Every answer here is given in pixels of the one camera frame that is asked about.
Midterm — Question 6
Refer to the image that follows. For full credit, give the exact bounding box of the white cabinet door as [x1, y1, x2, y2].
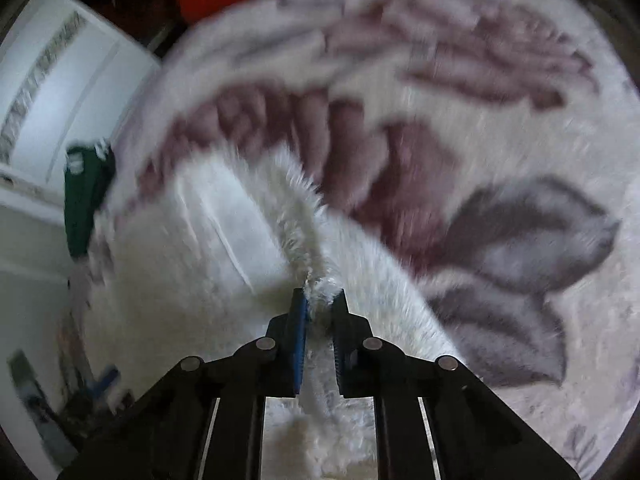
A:
[0, 0, 162, 223]

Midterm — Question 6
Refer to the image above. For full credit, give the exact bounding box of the floral plush blanket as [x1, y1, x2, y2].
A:
[65, 0, 640, 480]

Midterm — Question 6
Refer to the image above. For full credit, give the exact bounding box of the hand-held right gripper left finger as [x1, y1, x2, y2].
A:
[57, 287, 308, 480]

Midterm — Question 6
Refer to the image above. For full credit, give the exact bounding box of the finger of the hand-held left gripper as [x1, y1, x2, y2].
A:
[85, 366, 122, 398]

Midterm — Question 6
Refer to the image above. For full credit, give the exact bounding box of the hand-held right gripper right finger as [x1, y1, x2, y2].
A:
[331, 290, 581, 480]

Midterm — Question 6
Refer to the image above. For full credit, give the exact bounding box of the green cloth with white print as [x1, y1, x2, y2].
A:
[63, 137, 117, 258]

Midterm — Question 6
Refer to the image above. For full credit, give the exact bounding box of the white fluffy garment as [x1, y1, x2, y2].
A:
[82, 144, 473, 480]

